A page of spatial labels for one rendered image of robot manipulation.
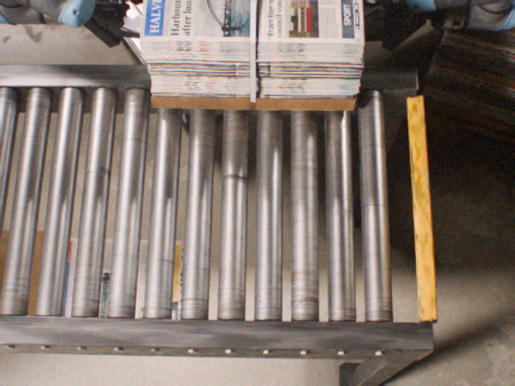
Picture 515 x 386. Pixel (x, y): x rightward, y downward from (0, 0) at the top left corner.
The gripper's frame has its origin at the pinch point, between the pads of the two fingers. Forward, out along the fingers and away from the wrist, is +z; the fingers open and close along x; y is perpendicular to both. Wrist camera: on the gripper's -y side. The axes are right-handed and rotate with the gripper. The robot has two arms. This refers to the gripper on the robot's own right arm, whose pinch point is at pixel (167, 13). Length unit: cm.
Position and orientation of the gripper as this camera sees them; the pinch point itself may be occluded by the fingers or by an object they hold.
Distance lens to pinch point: 156.7
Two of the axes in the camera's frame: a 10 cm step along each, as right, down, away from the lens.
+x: 0.2, -9.1, 4.2
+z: 10.0, 0.2, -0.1
